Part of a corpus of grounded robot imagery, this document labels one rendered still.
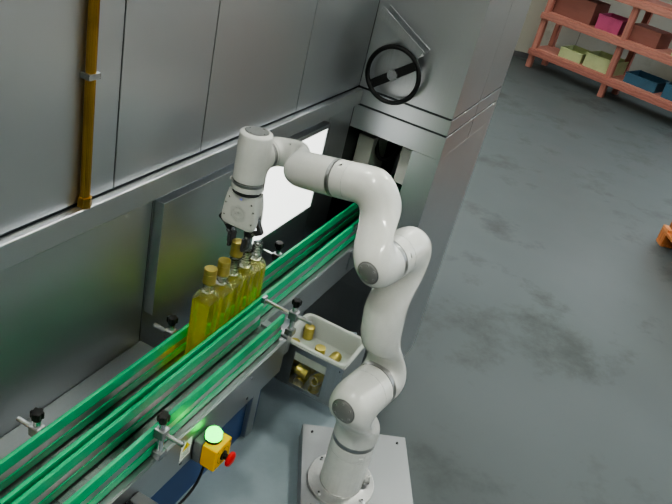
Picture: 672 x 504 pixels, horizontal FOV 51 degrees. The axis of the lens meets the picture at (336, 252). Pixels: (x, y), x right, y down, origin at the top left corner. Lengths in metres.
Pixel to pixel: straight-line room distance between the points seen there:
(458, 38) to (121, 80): 1.33
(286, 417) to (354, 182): 0.98
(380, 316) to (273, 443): 0.72
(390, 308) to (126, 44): 0.80
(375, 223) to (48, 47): 0.72
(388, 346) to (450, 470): 1.79
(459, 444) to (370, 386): 1.86
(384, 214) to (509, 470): 2.22
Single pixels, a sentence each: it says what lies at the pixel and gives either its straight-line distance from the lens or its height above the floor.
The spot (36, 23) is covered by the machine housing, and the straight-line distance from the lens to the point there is 1.36.
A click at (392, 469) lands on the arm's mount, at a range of 2.17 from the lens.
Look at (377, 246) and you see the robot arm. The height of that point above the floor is 1.61.
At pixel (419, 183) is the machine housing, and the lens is 2.70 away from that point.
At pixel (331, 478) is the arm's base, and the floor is 0.87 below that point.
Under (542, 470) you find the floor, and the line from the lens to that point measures 3.67.
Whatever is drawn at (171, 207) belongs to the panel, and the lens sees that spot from 1.81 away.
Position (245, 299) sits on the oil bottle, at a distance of 2.05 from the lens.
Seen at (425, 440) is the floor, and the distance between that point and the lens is 3.52.
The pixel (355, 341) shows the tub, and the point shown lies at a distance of 2.27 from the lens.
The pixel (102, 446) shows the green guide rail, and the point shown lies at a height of 1.09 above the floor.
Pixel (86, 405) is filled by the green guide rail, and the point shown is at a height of 1.12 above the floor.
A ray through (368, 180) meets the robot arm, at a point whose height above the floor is 1.72.
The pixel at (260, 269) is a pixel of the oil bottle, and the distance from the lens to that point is 2.05.
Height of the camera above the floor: 2.34
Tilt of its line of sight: 30 degrees down
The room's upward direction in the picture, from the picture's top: 14 degrees clockwise
